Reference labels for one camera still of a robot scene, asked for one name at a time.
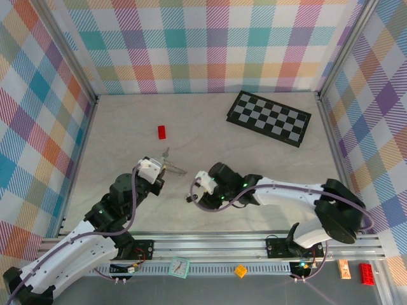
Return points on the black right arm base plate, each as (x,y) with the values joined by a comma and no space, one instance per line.
(276,248)

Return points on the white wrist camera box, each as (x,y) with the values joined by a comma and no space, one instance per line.
(147,170)
(205,181)

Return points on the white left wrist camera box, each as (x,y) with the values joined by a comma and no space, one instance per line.
(147,170)

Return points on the key with green tag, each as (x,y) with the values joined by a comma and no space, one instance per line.
(165,154)

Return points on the key with black head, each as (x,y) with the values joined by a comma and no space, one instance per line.
(190,199)

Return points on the aluminium frame post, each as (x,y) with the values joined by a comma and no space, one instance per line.
(348,47)
(68,52)

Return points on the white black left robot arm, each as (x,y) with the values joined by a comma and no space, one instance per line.
(79,251)

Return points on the aluminium frame side rail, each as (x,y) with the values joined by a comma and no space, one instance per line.
(330,143)
(83,143)

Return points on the orange wooden block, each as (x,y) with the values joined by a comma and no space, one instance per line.
(344,270)

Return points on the black grey folding chessboard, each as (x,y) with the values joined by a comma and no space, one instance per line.
(270,117)

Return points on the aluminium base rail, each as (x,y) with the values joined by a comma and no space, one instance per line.
(206,248)

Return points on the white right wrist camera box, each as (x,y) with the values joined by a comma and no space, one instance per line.
(205,181)

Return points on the small teal clock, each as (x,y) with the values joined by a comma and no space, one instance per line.
(179,267)

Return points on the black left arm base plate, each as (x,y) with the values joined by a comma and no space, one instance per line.
(143,248)

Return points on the small red block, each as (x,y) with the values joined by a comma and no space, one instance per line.
(162,132)

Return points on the yellow toy brick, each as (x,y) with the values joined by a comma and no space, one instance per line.
(240,271)

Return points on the red toy brick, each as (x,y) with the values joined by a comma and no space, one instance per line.
(366,273)

